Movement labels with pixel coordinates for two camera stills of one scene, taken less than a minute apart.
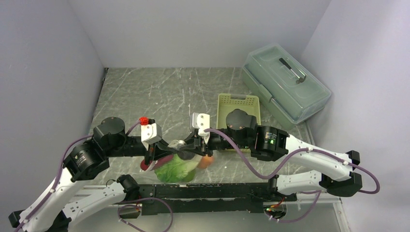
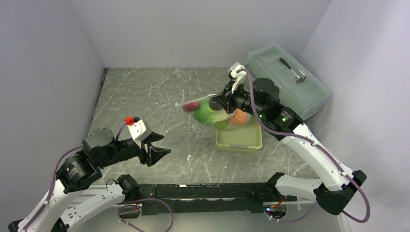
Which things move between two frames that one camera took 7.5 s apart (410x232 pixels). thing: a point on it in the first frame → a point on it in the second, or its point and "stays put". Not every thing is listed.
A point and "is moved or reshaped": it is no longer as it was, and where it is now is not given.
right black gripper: (190, 143) → (226, 101)
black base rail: (179, 198) stays put
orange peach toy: (205, 161) is moved or reshaped
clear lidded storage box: (290, 91) stays put
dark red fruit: (154, 164) → (191, 107)
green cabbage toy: (176, 170) → (206, 114)
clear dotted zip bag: (173, 168) → (199, 108)
